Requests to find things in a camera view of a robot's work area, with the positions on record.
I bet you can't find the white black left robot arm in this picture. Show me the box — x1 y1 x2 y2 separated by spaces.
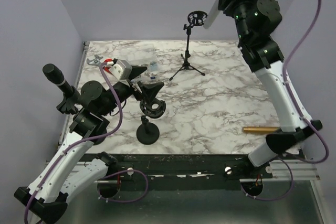
14 60 166 223

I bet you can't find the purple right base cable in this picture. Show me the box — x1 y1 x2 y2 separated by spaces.
240 161 295 201

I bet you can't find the red handled adjustable wrench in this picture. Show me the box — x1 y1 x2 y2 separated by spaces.
86 55 117 74

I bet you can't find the black microphone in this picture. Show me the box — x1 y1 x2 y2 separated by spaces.
43 63 79 101

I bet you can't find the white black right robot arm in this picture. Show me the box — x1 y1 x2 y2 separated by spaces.
218 0 322 178

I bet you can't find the black round-base shock mount stand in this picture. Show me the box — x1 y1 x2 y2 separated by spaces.
136 99 166 145

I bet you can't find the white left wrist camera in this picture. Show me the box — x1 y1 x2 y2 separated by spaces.
109 60 132 81

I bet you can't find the gold microphone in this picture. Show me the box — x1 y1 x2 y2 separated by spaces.
243 126 279 134

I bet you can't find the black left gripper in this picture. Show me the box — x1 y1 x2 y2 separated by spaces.
100 66 164 116

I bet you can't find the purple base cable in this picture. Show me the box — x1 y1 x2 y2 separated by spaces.
240 161 295 201
97 168 149 204

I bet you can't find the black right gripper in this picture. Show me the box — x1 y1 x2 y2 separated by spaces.
218 0 265 44

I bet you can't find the black tripod microphone stand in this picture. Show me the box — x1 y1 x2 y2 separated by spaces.
169 10 207 81

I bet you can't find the silver microphone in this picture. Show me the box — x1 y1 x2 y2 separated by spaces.
203 0 220 29

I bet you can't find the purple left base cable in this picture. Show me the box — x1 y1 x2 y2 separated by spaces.
97 168 149 204

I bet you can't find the black front mounting rail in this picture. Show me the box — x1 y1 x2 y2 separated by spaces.
90 151 272 192

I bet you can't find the clear plastic screw organizer box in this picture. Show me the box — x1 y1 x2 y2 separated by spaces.
130 44 160 83

